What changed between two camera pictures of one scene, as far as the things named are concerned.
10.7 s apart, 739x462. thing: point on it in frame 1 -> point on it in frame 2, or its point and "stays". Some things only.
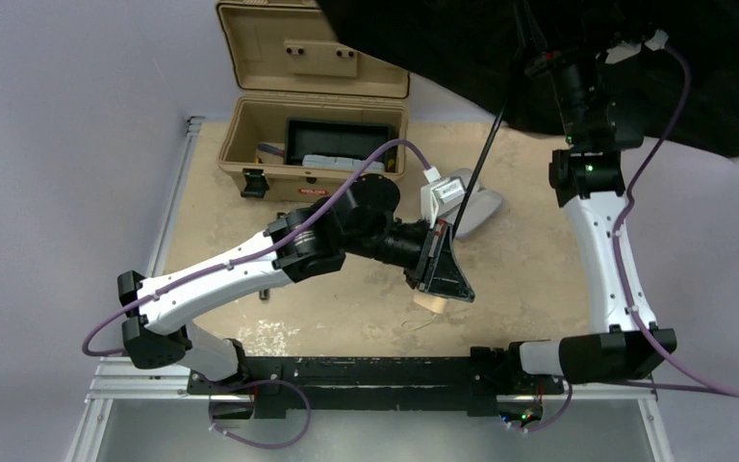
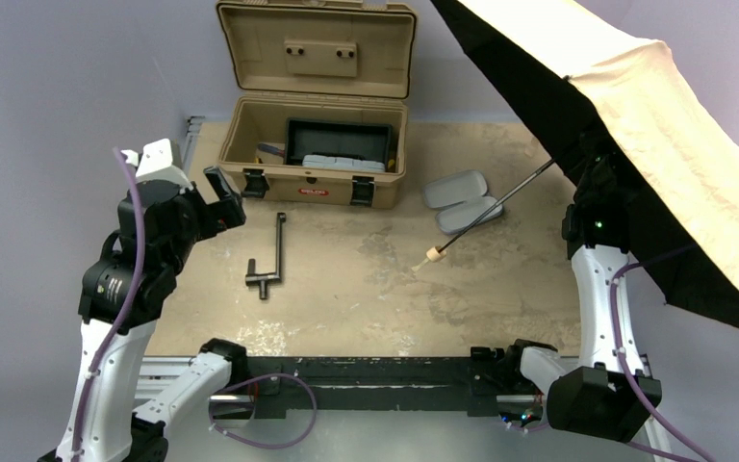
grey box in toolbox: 327,161 stays
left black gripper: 428,256 -> 215,208
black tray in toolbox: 338,139 stays
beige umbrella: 714,88 -> 701,218
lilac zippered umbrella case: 482,206 stays
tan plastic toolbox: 307,111 stays
